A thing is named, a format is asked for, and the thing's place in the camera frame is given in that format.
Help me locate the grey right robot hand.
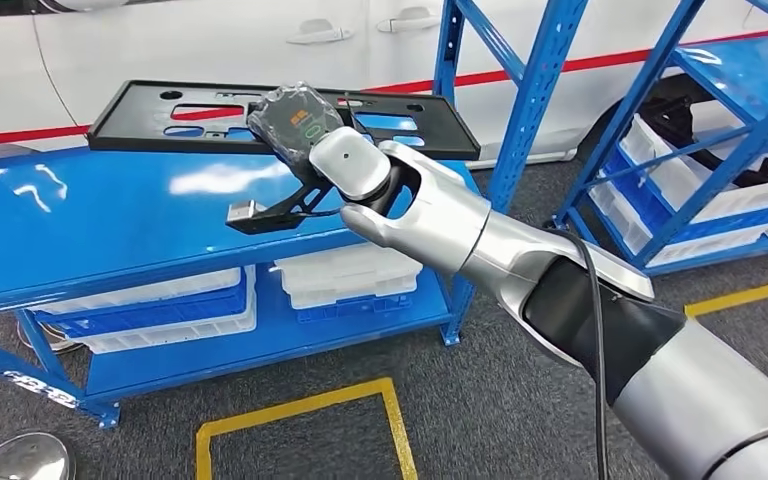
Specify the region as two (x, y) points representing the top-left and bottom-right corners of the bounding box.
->
(246, 81), (347, 176)

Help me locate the black license plate frame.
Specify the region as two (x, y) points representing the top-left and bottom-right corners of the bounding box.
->
(85, 79), (481, 162)

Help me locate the blue metal shelf rack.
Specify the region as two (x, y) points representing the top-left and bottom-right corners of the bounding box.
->
(552, 0), (768, 276)
(0, 0), (591, 431)

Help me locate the black plastic part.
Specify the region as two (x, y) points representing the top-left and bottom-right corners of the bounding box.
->
(640, 94), (768, 188)

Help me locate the white car with red stripe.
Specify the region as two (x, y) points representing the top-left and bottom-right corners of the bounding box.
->
(0, 0), (768, 171)

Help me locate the blue plastic crate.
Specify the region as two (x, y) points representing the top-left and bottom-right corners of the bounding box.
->
(601, 146), (768, 230)
(42, 274), (249, 340)
(295, 293), (415, 325)

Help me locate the white car side mirror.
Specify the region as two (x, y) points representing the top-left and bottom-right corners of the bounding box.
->
(39, 0), (130, 13)

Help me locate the silver round floor base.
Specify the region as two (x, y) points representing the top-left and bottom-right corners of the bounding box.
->
(16, 322), (84, 354)

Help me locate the white car door handle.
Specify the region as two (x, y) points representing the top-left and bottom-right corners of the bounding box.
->
(375, 6), (442, 34)
(285, 18), (353, 46)

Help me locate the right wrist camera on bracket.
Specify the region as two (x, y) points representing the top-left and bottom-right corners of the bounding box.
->
(226, 178), (342, 236)

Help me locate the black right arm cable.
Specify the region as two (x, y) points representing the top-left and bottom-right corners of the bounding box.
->
(546, 221), (611, 480)

